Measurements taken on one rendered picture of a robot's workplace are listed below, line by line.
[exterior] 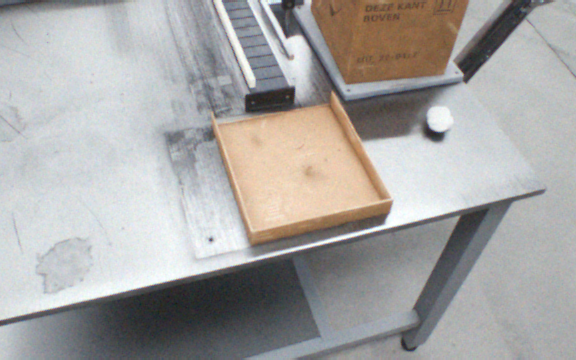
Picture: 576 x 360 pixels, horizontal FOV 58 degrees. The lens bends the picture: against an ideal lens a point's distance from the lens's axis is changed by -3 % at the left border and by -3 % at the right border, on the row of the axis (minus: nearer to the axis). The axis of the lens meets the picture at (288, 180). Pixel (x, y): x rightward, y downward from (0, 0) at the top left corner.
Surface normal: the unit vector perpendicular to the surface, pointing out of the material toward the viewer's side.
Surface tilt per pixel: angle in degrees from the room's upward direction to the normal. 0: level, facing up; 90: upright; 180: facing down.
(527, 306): 0
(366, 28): 90
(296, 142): 0
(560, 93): 0
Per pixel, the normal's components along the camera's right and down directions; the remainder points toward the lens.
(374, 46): 0.23, 0.75
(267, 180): 0.06, -0.64
